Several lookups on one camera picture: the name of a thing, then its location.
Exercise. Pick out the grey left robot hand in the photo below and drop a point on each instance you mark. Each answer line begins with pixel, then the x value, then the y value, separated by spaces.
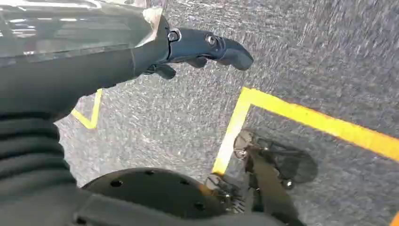
pixel 78 75

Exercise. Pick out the short yellow tape corner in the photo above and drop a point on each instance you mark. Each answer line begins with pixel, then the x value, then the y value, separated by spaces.
pixel 95 112

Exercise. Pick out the shiny metal tray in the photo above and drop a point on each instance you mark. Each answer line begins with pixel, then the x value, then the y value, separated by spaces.
pixel 68 28

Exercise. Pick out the ribbed grey left arm sleeve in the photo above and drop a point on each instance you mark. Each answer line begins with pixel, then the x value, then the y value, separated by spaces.
pixel 28 149

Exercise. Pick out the long yellow tape corner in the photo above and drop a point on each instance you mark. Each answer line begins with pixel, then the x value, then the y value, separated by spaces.
pixel 296 113

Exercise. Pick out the yellow tape strip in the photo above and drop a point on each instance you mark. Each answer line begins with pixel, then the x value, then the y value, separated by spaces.
pixel 395 220

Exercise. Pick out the dark metal bracket part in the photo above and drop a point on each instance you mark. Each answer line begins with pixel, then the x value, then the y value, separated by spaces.
pixel 268 187

